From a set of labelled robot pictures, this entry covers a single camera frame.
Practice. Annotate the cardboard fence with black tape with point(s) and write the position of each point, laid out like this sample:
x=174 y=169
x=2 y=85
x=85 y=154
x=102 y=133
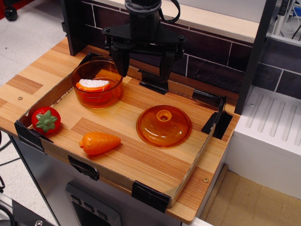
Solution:
x=185 y=171

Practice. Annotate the salmon sushi toy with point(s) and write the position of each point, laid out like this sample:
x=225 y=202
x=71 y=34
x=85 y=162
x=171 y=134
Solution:
x=93 y=85

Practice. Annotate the black caster wheel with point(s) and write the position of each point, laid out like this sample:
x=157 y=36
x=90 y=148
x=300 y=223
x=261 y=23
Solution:
x=10 y=13

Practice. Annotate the black vertical post left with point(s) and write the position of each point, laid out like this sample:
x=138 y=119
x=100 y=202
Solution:
x=78 y=16

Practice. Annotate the orange transparent pot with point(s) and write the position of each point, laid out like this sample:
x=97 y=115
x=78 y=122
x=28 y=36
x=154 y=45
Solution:
x=98 y=70

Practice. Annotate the orange transparent pot lid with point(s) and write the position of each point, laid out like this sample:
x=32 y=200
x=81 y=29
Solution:
x=163 y=126

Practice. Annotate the orange toy carrot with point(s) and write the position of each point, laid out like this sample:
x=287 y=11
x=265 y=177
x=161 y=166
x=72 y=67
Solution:
x=95 y=143

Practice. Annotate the dark vertical post right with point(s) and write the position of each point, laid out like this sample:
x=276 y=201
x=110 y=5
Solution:
x=250 y=74

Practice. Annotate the grey toy oven front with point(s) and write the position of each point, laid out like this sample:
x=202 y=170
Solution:
x=89 y=211

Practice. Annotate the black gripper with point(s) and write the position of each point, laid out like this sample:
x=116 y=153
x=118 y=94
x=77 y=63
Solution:
x=144 y=35

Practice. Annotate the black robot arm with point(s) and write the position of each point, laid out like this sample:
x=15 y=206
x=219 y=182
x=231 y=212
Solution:
x=147 y=7

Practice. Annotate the wooden shelf ledge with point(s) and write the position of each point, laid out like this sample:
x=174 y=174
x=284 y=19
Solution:
x=217 y=24

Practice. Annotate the red toy strawberry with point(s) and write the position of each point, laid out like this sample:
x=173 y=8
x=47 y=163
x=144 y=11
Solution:
x=46 y=120

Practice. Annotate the white toy sink drainer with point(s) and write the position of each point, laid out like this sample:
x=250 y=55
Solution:
x=266 y=144

